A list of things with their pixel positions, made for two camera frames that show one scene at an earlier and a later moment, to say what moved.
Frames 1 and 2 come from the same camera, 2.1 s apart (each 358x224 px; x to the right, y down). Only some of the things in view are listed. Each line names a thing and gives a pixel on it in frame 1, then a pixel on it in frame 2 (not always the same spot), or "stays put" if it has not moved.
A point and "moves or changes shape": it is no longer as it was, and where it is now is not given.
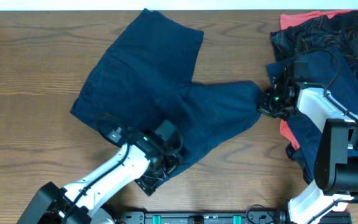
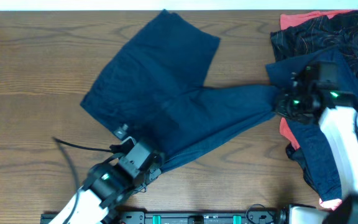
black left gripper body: (171, 163) -> (153, 173)
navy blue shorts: (146, 79) moves or changes shape
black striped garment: (352, 31) stays put
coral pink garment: (286, 19) stays put
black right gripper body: (273, 105) -> (294, 107)
